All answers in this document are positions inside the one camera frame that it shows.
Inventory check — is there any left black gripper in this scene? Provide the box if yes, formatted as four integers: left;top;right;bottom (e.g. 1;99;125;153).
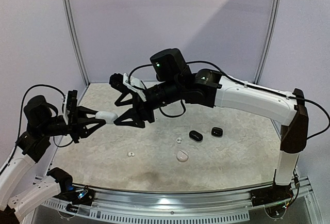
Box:
40;105;106;142

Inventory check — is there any white oval charging case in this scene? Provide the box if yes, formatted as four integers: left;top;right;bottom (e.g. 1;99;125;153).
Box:
95;111;118;124

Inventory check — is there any pinkish white round case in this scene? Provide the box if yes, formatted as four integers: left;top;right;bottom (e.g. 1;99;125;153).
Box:
176;150;189;163

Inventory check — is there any black charging case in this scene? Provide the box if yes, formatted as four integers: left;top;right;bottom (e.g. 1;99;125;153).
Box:
189;130;203;142
211;127;223;137

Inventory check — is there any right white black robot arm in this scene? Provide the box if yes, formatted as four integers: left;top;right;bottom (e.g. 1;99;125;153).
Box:
109;48;310;201

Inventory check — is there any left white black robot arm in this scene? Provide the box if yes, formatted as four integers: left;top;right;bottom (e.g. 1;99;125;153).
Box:
1;95;107;223

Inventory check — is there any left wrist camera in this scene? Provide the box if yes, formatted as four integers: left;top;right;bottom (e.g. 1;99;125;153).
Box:
62;90;78;124

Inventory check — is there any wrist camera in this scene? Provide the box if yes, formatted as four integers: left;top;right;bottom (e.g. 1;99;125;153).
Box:
109;73;146;101
62;90;78;124

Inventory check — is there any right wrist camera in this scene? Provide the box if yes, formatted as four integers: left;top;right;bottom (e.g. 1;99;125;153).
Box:
109;73;146;101

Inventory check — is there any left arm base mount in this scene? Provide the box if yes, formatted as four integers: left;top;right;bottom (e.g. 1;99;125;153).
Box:
46;167;96;206

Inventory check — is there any left aluminium corner post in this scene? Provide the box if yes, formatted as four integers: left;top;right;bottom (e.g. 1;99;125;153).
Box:
62;0;90;86

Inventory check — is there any aluminium corner post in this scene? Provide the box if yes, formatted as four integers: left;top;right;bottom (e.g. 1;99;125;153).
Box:
254;0;281;84
62;0;90;86

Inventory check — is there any aluminium front rail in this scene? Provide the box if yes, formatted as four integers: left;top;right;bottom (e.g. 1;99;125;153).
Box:
30;176;323;222

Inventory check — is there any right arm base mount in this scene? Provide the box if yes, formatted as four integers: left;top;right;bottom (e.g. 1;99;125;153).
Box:
249;183;300;208

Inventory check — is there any right aluminium corner post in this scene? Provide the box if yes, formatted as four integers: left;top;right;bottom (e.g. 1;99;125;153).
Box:
254;0;281;84

